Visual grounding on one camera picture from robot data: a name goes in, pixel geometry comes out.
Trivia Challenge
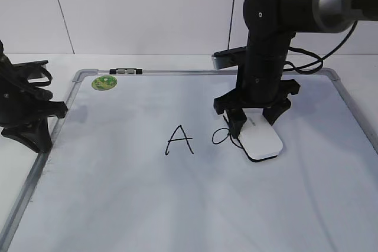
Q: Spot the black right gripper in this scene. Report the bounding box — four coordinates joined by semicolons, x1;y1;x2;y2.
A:
214;54;300;139

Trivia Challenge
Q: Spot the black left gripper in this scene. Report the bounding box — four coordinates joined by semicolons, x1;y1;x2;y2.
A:
1;63;68;153

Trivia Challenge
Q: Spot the white eraser with black felt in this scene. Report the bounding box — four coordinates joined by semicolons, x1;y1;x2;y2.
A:
229;109;284;162

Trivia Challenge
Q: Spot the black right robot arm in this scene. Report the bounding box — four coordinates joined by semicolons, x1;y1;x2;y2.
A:
212;0;377;138

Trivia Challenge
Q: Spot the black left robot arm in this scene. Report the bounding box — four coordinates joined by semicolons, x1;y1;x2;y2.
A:
1;45;68;153

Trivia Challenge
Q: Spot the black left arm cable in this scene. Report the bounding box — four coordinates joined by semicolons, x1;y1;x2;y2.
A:
11;63;54;89

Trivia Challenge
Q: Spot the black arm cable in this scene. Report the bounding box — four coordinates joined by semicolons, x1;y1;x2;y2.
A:
270;0;357;74
11;63;54;89

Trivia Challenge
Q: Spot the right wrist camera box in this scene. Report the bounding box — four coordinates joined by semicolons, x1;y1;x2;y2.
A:
211;47;246;70

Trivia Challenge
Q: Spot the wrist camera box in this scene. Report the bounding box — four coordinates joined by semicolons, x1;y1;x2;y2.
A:
13;60;48;80
211;47;246;70

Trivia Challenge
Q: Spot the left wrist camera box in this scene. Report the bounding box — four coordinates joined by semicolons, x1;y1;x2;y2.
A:
13;60;48;80

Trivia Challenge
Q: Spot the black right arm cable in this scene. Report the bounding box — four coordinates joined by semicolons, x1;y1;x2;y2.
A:
270;0;357;74

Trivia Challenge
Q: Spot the black hanging clip on frame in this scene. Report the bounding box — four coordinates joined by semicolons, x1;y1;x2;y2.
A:
109;68;143;75

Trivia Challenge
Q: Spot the white board with grey frame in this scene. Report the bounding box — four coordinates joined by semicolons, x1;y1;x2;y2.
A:
1;68;377;251

